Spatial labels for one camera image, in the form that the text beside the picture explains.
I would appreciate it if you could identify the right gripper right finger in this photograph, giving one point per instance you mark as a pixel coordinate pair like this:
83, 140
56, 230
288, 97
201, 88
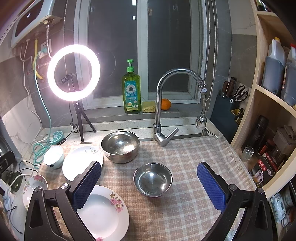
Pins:
257, 222

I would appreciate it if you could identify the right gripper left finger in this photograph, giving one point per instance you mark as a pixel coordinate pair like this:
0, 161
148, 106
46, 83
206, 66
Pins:
41, 222

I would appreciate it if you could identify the deep plate pink roses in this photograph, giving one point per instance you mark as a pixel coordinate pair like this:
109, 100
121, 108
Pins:
30, 185

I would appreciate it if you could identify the white plate pink flower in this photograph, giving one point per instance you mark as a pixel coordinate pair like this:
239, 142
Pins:
105, 214

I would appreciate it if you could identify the light blue ceramic bowl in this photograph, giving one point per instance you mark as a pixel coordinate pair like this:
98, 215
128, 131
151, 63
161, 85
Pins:
54, 157

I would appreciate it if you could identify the large stainless steel bowl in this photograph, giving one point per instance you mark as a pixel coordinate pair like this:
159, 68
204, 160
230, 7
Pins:
120, 147

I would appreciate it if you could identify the small red steel bowl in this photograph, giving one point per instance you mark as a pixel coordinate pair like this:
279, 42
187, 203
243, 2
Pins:
153, 179

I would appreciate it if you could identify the chrome kitchen faucet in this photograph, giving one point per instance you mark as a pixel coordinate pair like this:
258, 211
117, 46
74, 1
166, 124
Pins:
201, 120

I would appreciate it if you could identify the plaid tablecloth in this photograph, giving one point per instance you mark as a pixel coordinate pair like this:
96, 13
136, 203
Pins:
184, 212

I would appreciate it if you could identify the small glass cup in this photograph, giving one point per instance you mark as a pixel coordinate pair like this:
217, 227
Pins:
247, 153

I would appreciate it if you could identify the wooden shelf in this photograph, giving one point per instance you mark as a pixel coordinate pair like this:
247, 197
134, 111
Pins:
267, 25

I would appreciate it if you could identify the black thermos bottle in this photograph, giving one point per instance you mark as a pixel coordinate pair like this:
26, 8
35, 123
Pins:
258, 131

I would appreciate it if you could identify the knife holder with scissors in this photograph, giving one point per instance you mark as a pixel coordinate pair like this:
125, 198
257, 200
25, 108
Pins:
227, 110

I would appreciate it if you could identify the orange fruit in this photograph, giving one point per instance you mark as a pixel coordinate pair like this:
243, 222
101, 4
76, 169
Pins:
165, 104

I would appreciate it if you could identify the dark soy sauce jug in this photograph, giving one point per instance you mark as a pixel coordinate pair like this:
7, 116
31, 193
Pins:
274, 67

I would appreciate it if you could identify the yellow sponge cloth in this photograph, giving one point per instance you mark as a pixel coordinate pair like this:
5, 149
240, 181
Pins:
148, 107

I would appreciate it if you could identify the green dish soap bottle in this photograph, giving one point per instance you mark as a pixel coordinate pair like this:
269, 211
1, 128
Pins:
131, 90

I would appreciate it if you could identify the water heater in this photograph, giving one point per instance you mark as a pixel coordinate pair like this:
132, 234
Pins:
34, 19

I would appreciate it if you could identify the teal cable reel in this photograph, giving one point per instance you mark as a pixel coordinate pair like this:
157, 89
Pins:
57, 136

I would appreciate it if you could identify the ring light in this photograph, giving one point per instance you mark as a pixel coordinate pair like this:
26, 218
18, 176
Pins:
95, 72

